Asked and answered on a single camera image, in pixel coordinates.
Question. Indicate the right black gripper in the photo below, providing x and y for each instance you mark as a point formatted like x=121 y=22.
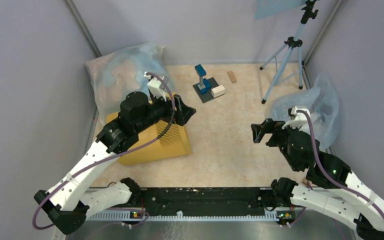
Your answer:
x=268 y=125

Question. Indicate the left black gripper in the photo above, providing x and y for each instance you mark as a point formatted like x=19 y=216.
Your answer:
x=183 y=111

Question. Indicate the yellow plastic trash bin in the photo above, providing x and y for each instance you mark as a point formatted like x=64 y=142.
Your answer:
x=174 y=143

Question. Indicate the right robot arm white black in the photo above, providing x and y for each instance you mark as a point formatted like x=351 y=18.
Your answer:
x=351 y=202

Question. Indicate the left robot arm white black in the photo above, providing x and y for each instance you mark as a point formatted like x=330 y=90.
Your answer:
x=68 y=204

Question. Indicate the large stuffed bag left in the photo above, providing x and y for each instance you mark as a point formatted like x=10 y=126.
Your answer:
x=117 y=74

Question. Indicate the blue stuffed bag right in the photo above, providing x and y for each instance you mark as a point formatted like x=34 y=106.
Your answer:
x=323 y=104

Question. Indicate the wooden block rear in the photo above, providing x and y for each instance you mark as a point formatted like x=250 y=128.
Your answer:
x=232 y=76

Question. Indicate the light blue tripod stand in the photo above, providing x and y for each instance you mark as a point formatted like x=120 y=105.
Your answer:
x=293 y=43

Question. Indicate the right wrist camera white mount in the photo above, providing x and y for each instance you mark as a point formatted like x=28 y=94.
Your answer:
x=297 y=117

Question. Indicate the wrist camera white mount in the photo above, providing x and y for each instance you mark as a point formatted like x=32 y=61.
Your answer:
x=155 y=87
x=297 y=117

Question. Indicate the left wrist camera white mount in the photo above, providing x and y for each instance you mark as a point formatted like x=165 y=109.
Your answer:
x=155 y=87

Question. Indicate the white cable duct strip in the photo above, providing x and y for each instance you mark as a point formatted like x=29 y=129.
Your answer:
x=126 y=216

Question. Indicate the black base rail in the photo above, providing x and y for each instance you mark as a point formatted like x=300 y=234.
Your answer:
x=205 y=201

